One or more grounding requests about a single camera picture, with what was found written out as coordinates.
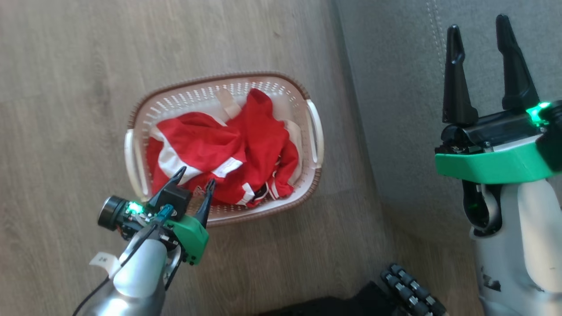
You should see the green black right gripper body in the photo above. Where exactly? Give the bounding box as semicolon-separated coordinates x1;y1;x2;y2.
435;105;555;185

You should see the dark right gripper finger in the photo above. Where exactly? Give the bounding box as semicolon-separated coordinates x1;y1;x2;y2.
496;14;540;112
442;25;479;126

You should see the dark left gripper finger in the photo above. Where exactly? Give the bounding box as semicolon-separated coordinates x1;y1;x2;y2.
148;166;187;209
194;179;216;229

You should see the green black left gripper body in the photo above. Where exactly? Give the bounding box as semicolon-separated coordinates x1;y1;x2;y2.
97;196;210;266

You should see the red white sports jersey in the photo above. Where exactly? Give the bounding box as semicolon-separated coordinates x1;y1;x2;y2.
146;88;300;208

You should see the white brown plastic laundry basket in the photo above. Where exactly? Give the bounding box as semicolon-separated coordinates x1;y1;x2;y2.
124;72;324;228

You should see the grey fabric sofa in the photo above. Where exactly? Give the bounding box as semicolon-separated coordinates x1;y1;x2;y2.
330;0;562;316

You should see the teal left camera connector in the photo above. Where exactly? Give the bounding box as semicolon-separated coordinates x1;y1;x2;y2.
157;204;177;225

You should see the white paper cable tag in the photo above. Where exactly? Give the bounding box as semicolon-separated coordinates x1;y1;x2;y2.
89;251;121;278

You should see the black ribbed cable chain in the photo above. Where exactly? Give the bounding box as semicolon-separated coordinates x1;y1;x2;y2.
380;263;447;316

